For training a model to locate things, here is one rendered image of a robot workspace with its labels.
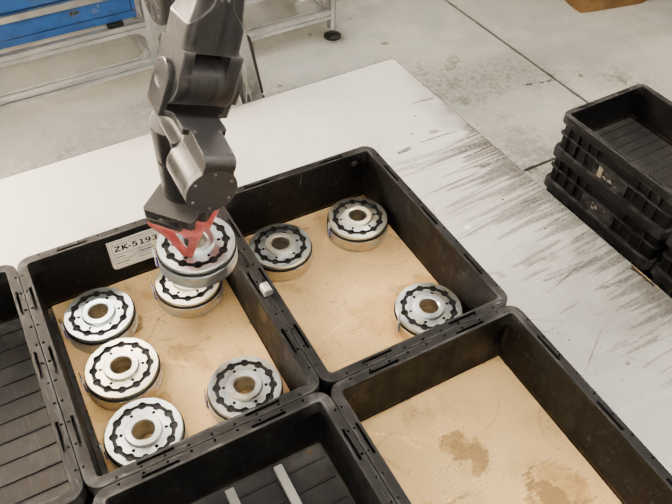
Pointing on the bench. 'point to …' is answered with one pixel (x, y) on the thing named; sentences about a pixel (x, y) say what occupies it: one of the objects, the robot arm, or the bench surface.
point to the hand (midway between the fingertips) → (195, 237)
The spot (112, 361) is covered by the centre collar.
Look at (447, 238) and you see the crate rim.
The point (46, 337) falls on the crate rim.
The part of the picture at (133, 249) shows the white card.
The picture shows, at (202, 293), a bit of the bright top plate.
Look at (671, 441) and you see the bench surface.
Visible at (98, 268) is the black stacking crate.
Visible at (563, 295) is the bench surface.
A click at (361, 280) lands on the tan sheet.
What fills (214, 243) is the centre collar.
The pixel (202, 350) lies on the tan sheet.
